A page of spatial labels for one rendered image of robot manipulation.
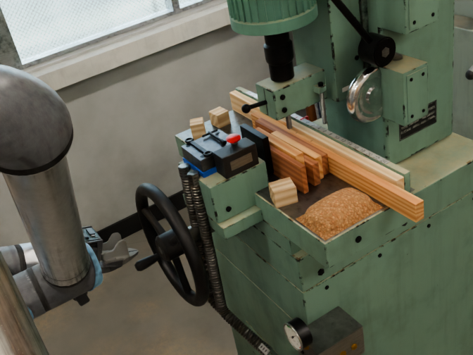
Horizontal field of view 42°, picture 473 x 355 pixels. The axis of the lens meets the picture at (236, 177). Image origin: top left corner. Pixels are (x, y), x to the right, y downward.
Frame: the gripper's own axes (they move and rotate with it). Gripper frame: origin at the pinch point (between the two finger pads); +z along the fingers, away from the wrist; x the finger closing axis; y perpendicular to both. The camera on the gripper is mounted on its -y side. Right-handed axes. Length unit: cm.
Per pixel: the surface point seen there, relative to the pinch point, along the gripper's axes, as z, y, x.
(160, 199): -1.2, 20.3, -13.9
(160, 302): 44, -65, 65
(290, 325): 18.6, 0.1, -36.1
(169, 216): -0.9, 18.4, -17.8
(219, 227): 9.7, 15.1, -19.6
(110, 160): 41, -25, 116
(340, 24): 34, 56, -17
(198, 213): 7.5, 16.3, -14.7
